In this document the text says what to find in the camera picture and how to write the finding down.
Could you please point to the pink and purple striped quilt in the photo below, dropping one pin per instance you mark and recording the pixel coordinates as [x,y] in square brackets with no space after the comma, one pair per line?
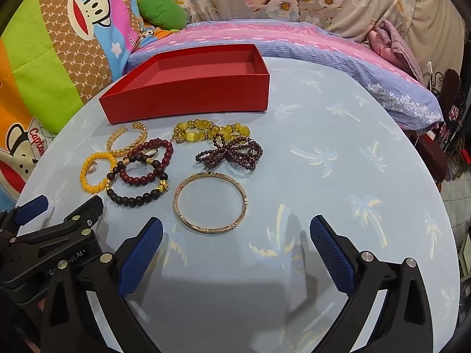
[312,40]

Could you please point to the folded purple cloth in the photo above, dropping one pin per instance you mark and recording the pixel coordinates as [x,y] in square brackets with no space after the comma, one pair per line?
[397,44]

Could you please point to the green plush pillow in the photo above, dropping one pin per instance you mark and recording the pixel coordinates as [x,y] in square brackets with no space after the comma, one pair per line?
[162,11]

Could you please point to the red cardboard box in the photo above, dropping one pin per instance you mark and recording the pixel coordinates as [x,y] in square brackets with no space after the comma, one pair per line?
[184,95]

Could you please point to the gold bangle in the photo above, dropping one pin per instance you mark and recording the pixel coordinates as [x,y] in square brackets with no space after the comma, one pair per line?
[209,231]

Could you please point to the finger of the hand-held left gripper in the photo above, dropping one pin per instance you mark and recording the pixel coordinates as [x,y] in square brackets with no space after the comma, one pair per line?
[33,207]
[82,215]

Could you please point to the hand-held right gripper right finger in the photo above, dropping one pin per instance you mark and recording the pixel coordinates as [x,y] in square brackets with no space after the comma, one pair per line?
[331,253]

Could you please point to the grey floral bed sheet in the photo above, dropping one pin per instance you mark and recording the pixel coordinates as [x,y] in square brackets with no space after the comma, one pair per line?
[331,0]

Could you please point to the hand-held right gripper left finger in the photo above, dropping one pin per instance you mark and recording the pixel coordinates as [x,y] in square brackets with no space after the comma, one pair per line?
[141,257]

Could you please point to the colourful cartoon monkey blanket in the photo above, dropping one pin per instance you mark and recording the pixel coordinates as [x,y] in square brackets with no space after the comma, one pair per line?
[55,62]

